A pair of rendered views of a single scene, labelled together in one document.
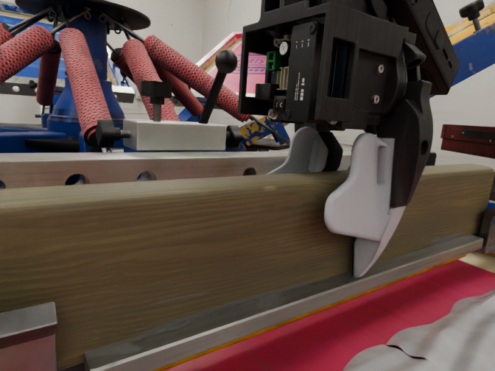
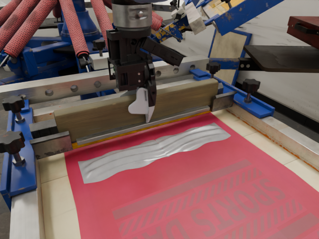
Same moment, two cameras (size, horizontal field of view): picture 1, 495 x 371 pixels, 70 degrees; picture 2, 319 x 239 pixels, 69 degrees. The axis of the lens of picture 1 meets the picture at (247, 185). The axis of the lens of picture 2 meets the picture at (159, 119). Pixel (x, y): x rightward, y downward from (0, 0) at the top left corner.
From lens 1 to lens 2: 36 cm
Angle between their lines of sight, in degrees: 22
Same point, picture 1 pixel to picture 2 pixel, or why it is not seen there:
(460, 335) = (177, 138)
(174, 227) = (90, 115)
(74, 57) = (67, 12)
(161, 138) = (103, 64)
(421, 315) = (173, 132)
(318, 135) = not seen: hidden behind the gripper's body
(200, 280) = (98, 125)
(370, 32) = (131, 68)
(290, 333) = (130, 136)
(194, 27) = not seen: outside the picture
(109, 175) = (84, 84)
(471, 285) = (202, 123)
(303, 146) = not seen: hidden behind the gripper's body
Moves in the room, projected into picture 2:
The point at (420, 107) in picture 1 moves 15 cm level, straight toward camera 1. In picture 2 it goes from (151, 82) to (97, 112)
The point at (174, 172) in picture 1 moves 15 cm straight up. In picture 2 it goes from (107, 79) to (101, 28)
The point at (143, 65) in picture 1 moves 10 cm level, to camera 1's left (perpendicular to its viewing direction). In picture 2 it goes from (99, 10) to (76, 9)
